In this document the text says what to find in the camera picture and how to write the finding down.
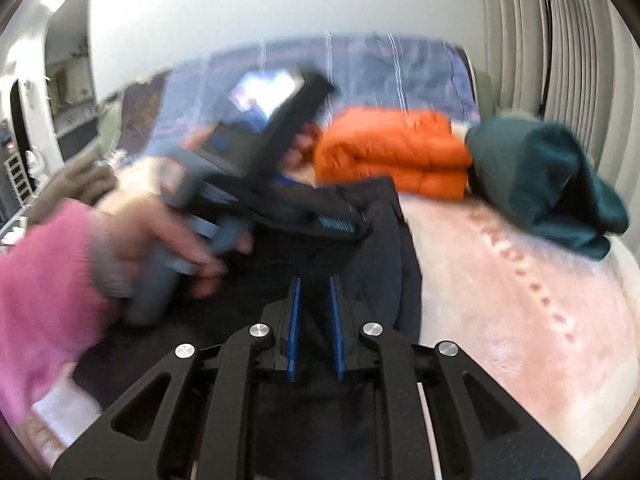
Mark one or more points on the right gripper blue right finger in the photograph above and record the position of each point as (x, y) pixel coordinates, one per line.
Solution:
(437, 413)

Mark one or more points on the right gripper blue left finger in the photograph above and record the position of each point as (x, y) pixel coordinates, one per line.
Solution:
(199, 401)

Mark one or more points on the black puffer jacket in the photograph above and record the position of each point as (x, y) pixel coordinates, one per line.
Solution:
(318, 427)

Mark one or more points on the pink sleeve forearm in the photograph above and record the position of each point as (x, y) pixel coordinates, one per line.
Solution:
(59, 285)

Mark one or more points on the person's left hand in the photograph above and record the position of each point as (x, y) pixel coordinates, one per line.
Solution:
(132, 230)

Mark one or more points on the dark patterned pillow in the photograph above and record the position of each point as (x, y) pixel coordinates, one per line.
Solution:
(127, 118)

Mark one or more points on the cream fleece blanket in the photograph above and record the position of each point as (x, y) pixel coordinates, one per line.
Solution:
(559, 331)

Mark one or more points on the brown fleece folded garment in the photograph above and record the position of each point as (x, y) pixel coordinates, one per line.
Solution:
(87, 179)

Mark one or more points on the orange folded puffer jacket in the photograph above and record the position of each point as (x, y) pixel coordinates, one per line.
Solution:
(416, 149)

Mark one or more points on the white shelf unit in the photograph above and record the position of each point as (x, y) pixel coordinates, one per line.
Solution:
(48, 99)

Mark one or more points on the dark green folded garment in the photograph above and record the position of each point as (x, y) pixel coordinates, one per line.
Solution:
(538, 176)

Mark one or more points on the beige curtain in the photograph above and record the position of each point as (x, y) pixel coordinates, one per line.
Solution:
(594, 85)

